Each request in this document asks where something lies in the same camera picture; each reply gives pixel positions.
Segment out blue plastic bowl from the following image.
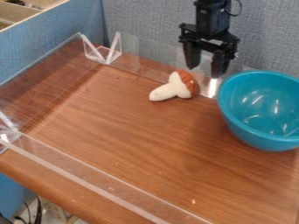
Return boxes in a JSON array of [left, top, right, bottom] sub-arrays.
[[217, 70, 299, 151]]

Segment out wooden shelf box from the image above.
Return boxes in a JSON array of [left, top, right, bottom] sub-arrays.
[[0, 0, 69, 32]]

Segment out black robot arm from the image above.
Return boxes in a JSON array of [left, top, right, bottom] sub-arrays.
[[178, 0, 238, 79]]

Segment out clear acrylic front barrier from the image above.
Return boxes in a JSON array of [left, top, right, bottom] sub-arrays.
[[0, 111, 212, 224]]

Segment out black floor cables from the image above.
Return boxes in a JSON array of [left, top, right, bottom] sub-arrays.
[[0, 195, 44, 224]]

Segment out white brown toy mushroom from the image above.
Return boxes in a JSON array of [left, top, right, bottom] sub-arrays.
[[149, 70, 200, 102]]

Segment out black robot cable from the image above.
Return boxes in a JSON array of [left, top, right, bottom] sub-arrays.
[[225, 0, 242, 18]]

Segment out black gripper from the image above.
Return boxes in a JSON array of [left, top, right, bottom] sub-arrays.
[[178, 23, 238, 79]]

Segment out clear acrylic corner bracket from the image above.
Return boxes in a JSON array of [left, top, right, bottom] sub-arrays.
[[80, 31, 122, 65]]

